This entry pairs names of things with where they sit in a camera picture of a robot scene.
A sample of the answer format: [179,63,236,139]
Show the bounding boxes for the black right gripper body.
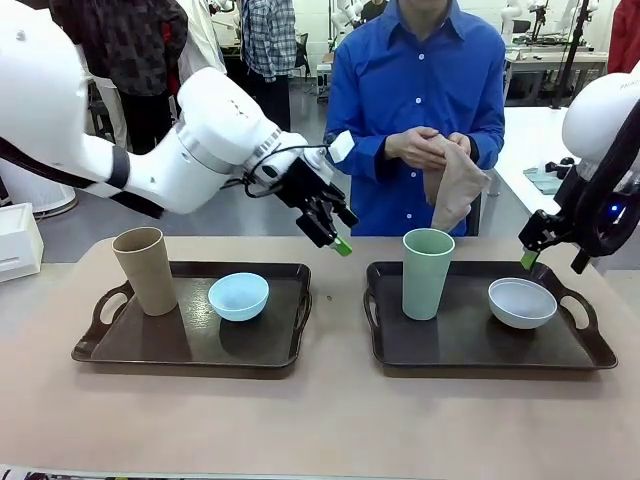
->
[517,208,572,253]

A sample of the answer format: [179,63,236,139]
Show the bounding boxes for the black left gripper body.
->
[272,157,346,214]

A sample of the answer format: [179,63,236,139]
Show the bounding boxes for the pale white bowl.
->
[487,277,558,330]

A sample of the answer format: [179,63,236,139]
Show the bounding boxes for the beige cloth mat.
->
[423,132,492,234]

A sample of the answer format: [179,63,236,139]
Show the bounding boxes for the tall green cup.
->
[402,227,456,321]

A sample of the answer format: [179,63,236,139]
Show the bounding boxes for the person's left forearm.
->
[467,119,506,166]

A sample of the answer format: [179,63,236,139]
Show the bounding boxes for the person's right forearm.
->
[324,117,396,177]

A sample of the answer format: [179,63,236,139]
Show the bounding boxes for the dark brown serving tray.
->
[363,259,619,379]
[70,260,314,370]

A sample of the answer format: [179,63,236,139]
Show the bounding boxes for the person's right hand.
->
[384,126,451,170]

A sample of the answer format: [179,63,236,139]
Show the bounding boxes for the person's left hand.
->
[446,130,475,164]

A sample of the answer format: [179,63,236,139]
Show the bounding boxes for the grey-green folded cloth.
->
[523,166,564,195]

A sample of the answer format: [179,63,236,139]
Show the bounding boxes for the small black device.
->
[543,157,579,179]

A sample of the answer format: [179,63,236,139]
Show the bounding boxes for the white side table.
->
[492,105,584,236]

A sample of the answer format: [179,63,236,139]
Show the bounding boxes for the light blue bowl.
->
[207,272,271,323]

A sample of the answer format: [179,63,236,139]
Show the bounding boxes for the black office chair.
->
[294,40,311,84]

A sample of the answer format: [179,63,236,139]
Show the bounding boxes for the person's blue shirt torso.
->
[324,0,507,237]

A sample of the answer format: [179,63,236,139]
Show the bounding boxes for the person in plaid shirt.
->
[241,0,292,132]

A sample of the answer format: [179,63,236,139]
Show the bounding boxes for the background workbench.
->
[504,47,611,104]

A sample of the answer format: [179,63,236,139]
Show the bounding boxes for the person in cream coat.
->
[177,0,227,84]

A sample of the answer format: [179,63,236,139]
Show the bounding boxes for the black tripod stand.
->
[549,0,594,110]

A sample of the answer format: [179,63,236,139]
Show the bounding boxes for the tall brown cup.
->
[111,226,180,317]

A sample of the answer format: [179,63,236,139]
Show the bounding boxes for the person in dark clothes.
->
[359,0,390,22]

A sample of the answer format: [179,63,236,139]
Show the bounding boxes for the person in red jacket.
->
[607,0,640,75]

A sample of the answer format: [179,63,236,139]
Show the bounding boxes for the person in checked jacket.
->
[49,0,190,156]

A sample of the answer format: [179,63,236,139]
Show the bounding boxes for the white foam box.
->
[0,202,44,284]

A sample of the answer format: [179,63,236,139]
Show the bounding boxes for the thin black camera cable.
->
[243,143,332,197]

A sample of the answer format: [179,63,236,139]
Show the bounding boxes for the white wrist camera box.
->
[327,130,355,164]

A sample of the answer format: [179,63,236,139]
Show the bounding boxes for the white round pedestal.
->
[0,159,77,217]

